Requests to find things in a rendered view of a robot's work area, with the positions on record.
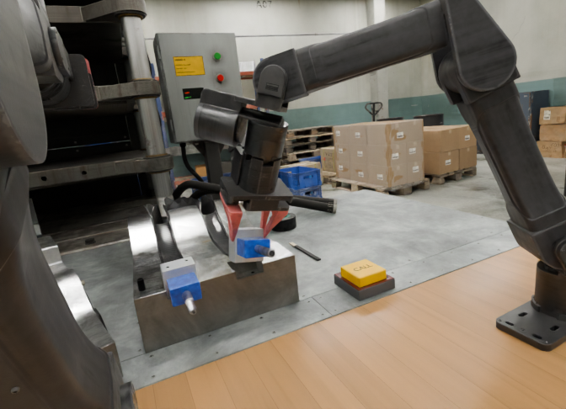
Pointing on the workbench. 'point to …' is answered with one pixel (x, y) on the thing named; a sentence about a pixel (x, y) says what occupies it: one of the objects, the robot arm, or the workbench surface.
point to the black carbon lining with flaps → (164, 231)
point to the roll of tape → (286, 223)
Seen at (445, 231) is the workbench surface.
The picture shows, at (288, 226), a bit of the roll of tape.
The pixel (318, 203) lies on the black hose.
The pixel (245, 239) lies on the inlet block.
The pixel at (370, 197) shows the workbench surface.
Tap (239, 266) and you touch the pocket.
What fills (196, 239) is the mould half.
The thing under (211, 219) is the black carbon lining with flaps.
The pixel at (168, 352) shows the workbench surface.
